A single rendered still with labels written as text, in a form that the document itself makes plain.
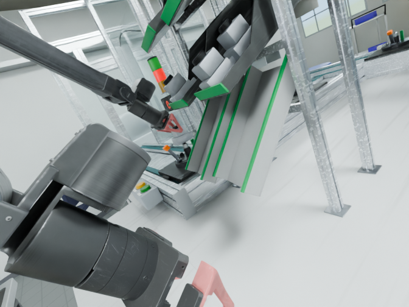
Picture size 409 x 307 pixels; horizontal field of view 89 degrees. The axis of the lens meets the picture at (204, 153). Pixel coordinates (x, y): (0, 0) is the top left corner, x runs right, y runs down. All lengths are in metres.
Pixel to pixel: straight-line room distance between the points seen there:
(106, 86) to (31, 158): 3.10
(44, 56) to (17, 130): 3.12
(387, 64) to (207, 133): 1.19
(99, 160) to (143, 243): 0.09
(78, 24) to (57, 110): 1.41
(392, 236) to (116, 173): 0.46
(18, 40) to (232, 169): 0.57
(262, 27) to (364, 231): 0.41
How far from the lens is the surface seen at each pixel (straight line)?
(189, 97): 0.50
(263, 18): 0.44
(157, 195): 0.81
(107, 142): 0.20
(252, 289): 0.46
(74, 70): 0.69
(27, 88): 3.87
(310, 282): 0.45
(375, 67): 1.61
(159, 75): 1.03
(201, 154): 0.64
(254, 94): 0.55
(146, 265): 0.23
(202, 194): 0.71
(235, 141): 0.52
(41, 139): 3.75
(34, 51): 0.68
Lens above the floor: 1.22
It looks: 17 degrees down
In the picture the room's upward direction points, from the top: 25 degrees counter-clockwise
